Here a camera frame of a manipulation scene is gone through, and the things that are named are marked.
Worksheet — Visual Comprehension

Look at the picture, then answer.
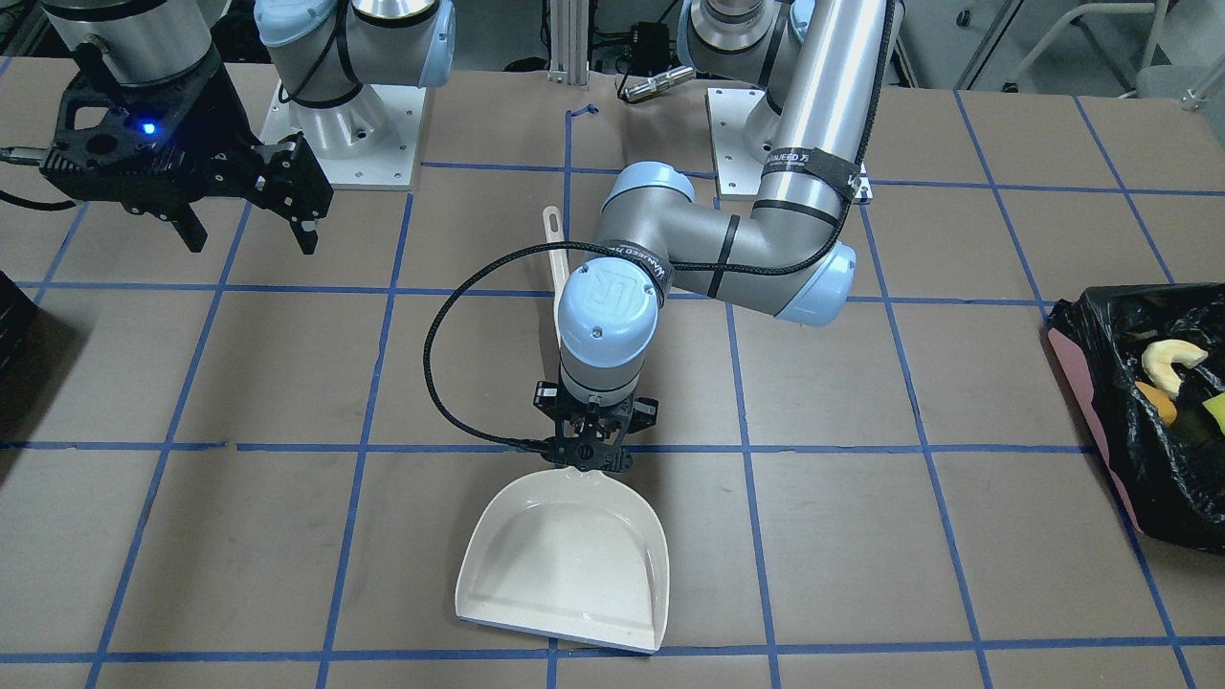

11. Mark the black bag lined bin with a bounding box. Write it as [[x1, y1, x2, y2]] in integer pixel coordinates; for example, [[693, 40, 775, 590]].
[[1047, 283, 1224, 554]]

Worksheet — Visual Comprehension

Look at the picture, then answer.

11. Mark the orange crumpled food piece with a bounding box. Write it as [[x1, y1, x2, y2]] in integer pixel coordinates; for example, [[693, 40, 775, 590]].
[[1136, 381, 1178, 427]]

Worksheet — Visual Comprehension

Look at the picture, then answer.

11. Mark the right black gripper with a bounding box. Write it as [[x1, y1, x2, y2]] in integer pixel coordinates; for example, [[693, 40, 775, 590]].
[[39, 67, 334, 255]]

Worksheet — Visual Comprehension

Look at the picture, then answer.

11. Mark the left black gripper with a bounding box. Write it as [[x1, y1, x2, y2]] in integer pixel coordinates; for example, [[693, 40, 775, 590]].
[[533, 381, 659, 474]]

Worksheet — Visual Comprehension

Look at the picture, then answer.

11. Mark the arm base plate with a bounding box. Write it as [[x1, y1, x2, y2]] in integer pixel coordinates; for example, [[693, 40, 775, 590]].
[[258, 85, 432, 191], [706, 87, 780, 201]]

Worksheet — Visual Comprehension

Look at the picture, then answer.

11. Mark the yellow sponge piece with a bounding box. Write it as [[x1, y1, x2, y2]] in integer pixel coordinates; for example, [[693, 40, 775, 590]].
[[1202, 394, 1225, 434]]

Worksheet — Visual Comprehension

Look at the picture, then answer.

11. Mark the curved pale peel piece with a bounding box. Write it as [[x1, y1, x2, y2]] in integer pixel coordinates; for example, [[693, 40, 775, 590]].
[[1140, 340, 1209, 398]]

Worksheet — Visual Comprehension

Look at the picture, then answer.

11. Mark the white hand brush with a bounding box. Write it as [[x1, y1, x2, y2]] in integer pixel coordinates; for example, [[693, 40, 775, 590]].
[[541, 206, 570, 352]]

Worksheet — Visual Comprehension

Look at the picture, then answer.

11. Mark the aluminium frame post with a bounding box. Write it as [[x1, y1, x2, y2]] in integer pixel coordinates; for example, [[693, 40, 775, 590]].
[[548, 0, 590, 89]]

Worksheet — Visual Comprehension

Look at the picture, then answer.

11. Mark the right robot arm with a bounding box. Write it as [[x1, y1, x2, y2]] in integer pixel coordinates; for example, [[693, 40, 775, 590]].
[[33, 1, 457, 255]]

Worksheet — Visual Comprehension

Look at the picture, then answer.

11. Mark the beige plastic dustpan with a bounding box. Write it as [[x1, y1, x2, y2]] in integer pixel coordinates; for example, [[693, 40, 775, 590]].
[[454, 468, 670, 653]]

